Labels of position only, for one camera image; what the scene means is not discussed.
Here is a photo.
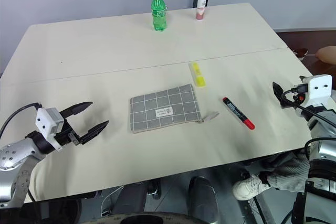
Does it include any grey checked pencil pouch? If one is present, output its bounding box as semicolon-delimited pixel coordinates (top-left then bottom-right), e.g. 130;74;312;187
128;83;203;134

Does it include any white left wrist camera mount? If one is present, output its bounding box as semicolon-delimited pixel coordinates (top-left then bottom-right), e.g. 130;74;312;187
35;106;65;152

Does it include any small red brown object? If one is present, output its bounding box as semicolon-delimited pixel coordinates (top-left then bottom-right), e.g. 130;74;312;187
293;47;309;58

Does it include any grey trouser leg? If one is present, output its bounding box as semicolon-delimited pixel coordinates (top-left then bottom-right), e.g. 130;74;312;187
264;152;312;192

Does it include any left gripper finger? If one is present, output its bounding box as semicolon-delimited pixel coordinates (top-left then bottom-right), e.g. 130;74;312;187
78;120;110;145
60;101;94;118

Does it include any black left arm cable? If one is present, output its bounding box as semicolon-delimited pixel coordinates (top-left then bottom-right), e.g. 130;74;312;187
0;102;41;136

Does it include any thin white cable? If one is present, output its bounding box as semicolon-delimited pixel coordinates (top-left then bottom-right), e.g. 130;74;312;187
100;184;124;215

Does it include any green plastic bottle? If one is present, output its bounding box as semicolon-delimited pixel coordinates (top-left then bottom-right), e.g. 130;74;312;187
151;0;169;33

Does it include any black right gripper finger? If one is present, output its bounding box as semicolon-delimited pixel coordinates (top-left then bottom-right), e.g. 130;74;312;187
272;81;286;101

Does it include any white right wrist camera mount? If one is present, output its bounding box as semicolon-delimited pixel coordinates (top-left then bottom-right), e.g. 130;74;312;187
299;74;333;107

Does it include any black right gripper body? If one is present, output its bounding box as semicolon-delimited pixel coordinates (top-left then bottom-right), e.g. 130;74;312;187
278;93;302;109

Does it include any dark rounded shape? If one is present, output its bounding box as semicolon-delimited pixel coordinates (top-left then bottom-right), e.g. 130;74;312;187
112;182;148;216
188;176;219;221

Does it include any beige rounded object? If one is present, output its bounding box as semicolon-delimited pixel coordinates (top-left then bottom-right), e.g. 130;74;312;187
316;46;336;64

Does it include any white sneaker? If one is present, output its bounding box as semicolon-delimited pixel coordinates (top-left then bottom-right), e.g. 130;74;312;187
232;174;272;201

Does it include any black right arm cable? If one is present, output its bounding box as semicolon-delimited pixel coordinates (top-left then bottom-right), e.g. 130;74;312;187
281;83;336;131

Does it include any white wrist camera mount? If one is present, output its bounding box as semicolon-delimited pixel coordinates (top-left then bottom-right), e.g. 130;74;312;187
35;106;65;152
299;74;333;107

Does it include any white pink spray bottle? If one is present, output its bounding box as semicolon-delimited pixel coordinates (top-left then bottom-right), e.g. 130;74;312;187
195;0;208;22

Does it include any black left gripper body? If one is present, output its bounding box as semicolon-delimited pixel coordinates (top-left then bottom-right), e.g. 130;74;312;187
55;114;81;147

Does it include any yellow highlighter pen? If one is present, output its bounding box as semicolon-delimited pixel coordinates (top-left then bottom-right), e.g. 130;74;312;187
188;62;208;89

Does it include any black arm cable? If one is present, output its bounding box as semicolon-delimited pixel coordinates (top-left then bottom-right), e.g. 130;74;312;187
281;83;336;131
0;102;41;136

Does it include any red marker pen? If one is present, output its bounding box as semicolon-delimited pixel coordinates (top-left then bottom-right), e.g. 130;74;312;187
222;97;256;131

